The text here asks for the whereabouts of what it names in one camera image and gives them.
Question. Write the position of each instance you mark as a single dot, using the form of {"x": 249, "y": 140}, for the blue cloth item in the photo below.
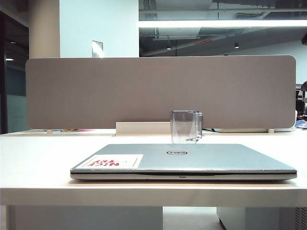
{"x": 302, "y": 124}

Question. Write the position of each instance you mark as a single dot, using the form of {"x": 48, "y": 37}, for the white table leg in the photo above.
{"x": 3, "y": 218}

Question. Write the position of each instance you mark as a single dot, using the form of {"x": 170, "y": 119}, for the dark office chair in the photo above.
{"x": 301, "y": 100}

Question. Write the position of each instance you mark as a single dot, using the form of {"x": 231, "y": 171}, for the white divider centre bracket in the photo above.
{"x": 144, "y": 128}

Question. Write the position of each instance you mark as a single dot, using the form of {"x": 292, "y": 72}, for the long ceiling light strip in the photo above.
{"x": 216, "y": 23}

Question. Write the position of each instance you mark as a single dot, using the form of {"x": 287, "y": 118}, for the clear plastic water cup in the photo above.
{"x": 184, "y": 127}

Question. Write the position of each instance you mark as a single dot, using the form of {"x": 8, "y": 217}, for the brown small item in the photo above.
{"x": 67, "y": 130}

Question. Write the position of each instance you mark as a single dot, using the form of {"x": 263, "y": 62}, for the grey fabric desk divider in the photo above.
{"x": 120, "y": 91}

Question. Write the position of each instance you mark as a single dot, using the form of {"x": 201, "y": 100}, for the framed wall notice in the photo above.
{"x": 97, "y": 49}

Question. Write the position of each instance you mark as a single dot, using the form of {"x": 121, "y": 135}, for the white flat device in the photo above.
{"x": 251, "y": 130}

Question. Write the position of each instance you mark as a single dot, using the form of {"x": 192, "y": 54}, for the white red Nice Try sticker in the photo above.
{"x": 112, "y": 161}

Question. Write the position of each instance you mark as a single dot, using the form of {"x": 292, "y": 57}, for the silver Dell laptop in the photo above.
{"x": 216, "y": 158}

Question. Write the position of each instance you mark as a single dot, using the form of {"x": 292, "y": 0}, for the round ceiling spot lamp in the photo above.
{"x": 237, "y": 45}
{"x": 169, "y": 47}

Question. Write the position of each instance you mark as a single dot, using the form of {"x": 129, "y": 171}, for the pink flat item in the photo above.
{"x": 86, "y": 129}

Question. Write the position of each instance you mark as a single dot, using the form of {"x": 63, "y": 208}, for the red ceiling sign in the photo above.
{"x": 203, "y": 42}

